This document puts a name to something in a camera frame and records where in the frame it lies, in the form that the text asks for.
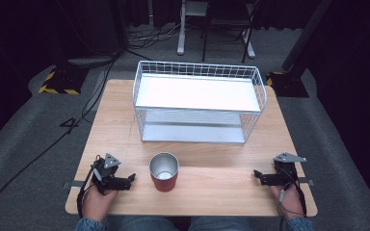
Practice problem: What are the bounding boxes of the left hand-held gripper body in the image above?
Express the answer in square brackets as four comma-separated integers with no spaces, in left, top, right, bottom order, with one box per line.
[90,152,126,195]

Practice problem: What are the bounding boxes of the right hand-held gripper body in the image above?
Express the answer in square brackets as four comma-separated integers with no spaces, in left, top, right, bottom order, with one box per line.
[263,151,307,188]

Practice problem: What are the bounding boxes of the red cup with metal inside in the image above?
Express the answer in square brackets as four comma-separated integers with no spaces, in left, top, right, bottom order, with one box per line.
[148,151,180,193]

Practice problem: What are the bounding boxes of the white wire shelf rack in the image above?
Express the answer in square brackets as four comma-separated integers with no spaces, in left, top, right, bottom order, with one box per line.
[131,60,268,145]

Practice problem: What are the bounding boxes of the person's left hand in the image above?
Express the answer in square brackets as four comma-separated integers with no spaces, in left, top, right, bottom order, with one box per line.
[81,184,119,223]

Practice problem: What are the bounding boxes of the person's right hand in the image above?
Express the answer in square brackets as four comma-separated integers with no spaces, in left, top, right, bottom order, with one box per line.
[269,182,305,221]

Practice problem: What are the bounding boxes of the grey tape strip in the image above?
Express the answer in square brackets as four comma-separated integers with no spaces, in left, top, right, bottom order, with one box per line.
[63,180,87,190]
[297,177,316,188]

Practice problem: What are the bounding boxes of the person's left leg in jeans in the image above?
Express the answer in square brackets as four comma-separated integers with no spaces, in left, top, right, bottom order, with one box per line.
[105,215,181,231]

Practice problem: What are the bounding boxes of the person's leg in jeans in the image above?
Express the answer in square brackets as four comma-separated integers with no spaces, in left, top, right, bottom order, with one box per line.
[105,215,181,231]
[188,216,287,231]

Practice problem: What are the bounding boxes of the person's right leg in jeans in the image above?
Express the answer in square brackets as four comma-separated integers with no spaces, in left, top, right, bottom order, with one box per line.
[188,216,287,231]

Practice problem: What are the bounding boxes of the yellow black striped stand base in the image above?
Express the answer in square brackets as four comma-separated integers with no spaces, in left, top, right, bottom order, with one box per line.
[265,70,310,98]
[38,64,91,96]

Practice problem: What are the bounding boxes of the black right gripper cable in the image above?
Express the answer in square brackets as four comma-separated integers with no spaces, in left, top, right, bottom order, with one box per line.
[277,181,308,231]

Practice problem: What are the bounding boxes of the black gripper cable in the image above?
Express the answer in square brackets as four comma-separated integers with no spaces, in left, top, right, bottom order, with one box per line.
[76,155,102,219]
[277,181,308,231]

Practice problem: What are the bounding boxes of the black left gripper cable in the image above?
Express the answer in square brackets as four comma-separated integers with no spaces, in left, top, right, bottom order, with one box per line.
[76,155,102,219]

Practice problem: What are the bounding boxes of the long black floor cable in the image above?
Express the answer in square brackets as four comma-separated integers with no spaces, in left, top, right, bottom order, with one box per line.
[0,47,123,223]

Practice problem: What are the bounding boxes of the black stand post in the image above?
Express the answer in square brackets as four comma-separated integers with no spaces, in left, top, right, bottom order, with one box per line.
[280,0,334,73]

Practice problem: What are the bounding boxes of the bundle of floor cables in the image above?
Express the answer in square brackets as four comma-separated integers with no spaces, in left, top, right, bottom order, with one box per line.
[127,21,187,43]

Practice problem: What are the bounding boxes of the black metal chair frame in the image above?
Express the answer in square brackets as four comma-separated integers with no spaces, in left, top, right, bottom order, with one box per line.
[200,0,260,64]

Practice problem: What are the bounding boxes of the white metal desk frame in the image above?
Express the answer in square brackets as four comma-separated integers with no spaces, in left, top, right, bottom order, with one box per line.
[176,0,257,60]

